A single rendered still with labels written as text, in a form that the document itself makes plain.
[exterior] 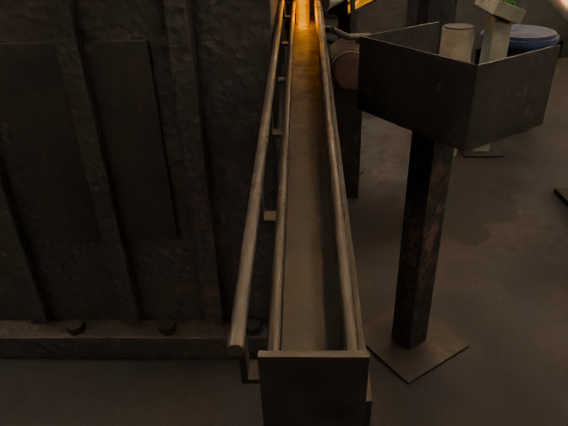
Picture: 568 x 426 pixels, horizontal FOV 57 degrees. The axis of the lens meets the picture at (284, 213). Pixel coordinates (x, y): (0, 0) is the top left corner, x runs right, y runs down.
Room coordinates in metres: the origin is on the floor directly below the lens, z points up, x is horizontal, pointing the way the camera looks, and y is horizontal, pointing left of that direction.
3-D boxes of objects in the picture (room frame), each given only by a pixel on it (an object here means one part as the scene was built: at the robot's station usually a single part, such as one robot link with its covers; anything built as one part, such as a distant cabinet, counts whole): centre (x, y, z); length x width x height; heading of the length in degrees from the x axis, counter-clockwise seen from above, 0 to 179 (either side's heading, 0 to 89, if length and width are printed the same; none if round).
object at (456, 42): (2.04, -0.68, 0.26); 0.12 x 0.12 x 0.52
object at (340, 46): (1.75, -0.23, 0.27); 0.22 x 0.13 x 0.53; 177
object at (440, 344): (0.92, -0.30, 0.36); 0.26 x 0.20 x 0.72; 32
